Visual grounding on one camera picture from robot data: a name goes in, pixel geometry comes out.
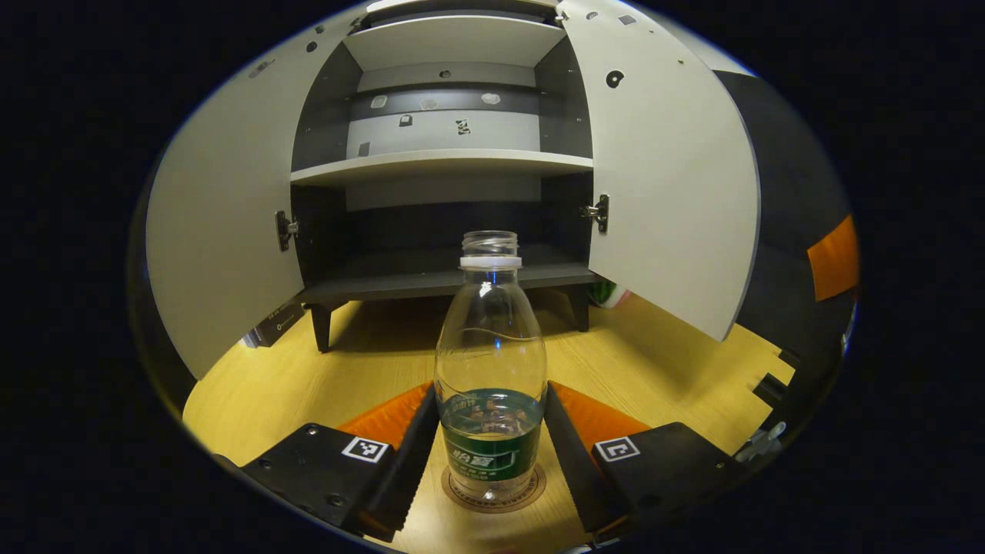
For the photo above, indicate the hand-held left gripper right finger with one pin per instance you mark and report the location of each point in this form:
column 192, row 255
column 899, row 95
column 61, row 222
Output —
column 573, row 477

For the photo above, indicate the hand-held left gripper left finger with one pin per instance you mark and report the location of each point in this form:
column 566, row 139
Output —
column 408, row 469

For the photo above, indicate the round brown coaster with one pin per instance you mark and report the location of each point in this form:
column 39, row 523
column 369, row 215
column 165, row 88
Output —
column 492, row 507

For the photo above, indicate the clear plastic bottle green label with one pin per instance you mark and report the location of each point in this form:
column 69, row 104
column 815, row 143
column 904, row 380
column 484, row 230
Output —
column 490, row 362

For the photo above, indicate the white cabinet door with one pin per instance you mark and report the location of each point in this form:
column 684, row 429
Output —
column 223, row 192
column 669, row 169

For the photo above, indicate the metal cabinet hinge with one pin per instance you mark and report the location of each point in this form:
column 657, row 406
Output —
column 285, row 229
column 599, row 212

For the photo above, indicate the white and grey cabinet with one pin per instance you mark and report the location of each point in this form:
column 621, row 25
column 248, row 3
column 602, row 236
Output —
column 446, row 161

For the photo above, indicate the small printed box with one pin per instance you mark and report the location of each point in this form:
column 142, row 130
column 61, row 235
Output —
column 277, row 325

